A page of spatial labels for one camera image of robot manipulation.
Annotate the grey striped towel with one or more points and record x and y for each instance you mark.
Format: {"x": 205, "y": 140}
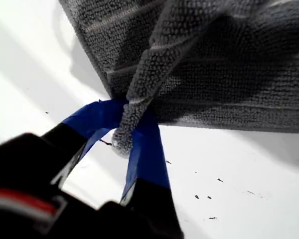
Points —
{"x": 214, "y": 62}

